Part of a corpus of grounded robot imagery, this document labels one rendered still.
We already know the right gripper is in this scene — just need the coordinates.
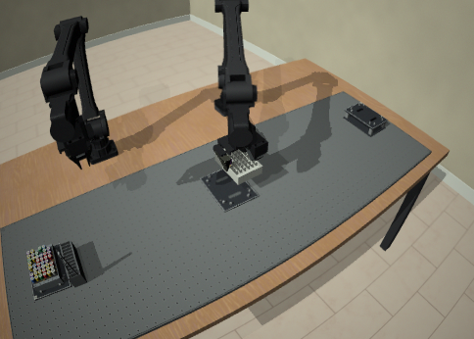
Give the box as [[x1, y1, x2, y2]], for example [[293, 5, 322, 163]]
[[57, 116, 96, 170]]

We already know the white grid rack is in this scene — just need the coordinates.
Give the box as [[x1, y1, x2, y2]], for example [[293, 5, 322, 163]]
[[214, 149, 262, 184]]

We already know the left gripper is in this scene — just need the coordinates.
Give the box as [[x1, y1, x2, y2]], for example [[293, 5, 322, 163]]
[[213, 135, 247, 171]]

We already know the grey curved work surface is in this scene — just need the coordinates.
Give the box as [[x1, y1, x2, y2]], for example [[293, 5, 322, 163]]
[[0, 91, 432, 339]]

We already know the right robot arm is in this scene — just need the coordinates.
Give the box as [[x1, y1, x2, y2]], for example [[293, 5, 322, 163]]
[[40, 16, 119, 164]]

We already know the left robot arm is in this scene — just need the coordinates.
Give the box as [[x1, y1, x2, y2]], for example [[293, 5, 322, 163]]
[[214, 0, 268, 161]]

